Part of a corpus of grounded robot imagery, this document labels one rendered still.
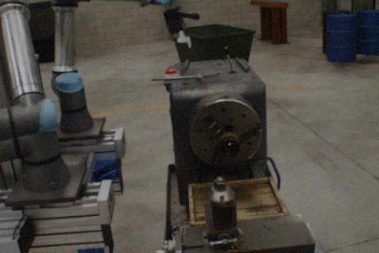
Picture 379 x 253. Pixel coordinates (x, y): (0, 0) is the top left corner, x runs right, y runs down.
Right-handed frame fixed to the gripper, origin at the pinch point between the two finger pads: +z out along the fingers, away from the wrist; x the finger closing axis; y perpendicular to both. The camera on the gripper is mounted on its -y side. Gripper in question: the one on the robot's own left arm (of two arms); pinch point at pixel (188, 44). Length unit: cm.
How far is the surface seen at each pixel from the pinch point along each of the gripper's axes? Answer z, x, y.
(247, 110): 23, 46, -9
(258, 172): 55, 45, -8
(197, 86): 14.0, 22.4, 4.8
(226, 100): 16.0, 43.7, -2.2
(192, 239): 32, 98, 31
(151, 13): 135, -945, -62
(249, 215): 47, 80, 8
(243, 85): 19.0, 27.5, -14.9
